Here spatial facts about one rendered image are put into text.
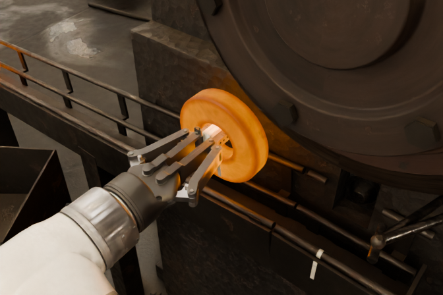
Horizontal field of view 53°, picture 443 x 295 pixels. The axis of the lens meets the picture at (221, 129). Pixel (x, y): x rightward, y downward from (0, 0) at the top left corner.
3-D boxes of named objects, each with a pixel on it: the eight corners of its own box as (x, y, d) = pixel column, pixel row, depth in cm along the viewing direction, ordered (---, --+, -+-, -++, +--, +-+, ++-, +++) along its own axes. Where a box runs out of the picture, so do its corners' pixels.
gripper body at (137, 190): (103, 214, 61) (152, 175, 66) (146, 247, 57) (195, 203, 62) (90, 176, 56) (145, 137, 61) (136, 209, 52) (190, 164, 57)
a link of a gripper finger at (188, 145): (151, 193, 61) (144, 188, 62) (204, 148, 68) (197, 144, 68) (147, 173, 59) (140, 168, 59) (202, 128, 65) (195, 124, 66)
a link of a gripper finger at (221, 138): (202, 145, 64) (218, 154, 63) (224, 127, 67) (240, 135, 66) (202, 153, 65) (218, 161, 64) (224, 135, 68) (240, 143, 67)
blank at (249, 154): (186, 75, 70) (171, 84, 68) (268, 105, 61) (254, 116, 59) (198, 151, 79) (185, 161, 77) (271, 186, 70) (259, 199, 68)
